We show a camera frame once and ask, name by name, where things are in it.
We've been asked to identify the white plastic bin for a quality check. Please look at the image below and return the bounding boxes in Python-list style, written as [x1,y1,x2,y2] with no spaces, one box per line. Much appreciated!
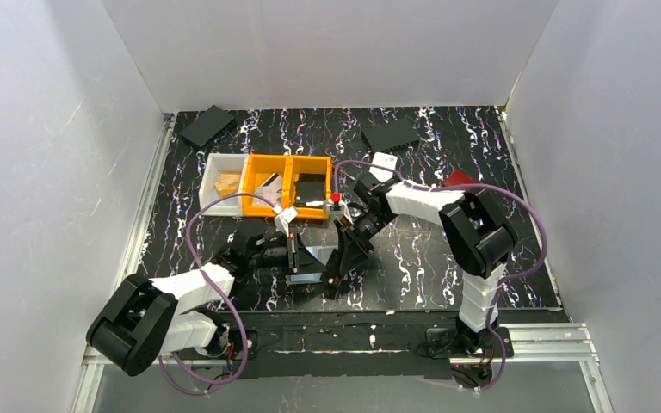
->
[199,153,249,217]

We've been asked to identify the black card case far left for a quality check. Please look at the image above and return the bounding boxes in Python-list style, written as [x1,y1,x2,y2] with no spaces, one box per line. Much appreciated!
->
[178,105,236,149]

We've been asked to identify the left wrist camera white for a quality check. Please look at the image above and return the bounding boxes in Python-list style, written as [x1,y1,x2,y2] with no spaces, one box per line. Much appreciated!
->
[273,206,298,236]

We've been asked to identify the black card case far centre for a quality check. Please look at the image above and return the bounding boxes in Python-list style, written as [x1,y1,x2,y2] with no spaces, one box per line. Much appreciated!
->
[361,119,420,152]

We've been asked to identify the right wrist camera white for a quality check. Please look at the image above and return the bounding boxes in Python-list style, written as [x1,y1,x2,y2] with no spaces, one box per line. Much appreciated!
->
[324,192,354,225]

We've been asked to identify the black card case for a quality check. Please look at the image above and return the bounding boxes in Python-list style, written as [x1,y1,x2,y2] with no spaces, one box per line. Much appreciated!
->
[361,119,420,152]
[178,105,236,149]

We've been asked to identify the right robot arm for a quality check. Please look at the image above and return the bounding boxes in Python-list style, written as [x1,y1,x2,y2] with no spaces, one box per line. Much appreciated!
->
[322,172,517,334]

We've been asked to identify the white card holder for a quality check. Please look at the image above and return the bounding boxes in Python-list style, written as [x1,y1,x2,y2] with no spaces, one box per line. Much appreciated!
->
[369,152,398,182]

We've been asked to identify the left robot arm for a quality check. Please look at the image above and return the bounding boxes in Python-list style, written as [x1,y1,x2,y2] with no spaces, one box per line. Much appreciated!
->
[86,220,340,376]

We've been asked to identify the red card holder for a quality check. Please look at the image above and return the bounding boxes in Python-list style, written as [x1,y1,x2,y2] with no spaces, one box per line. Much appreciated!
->
[442,170,479,190]

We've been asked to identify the tan cards in white bin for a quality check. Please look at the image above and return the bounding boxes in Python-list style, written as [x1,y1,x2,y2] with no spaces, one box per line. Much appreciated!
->
[214,171,243,197]

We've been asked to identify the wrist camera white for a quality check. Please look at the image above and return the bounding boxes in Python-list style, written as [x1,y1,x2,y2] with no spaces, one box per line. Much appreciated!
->
[324,192,354,225]
[273,206,298,236]

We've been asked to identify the orange double bin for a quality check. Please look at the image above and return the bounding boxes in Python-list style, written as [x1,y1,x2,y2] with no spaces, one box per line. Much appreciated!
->
[240,154,333,221]

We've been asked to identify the black cards in orange bin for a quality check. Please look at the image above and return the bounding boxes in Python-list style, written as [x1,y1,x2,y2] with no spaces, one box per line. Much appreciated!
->
[293,174,326,208]

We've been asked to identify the silver cards in orange bin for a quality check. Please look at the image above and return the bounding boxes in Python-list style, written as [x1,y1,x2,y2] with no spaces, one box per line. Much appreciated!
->
[255,173,283,206]

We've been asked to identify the grey card holder blue inside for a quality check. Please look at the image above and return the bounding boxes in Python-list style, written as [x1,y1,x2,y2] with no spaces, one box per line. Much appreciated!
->
[284,243,342,285]

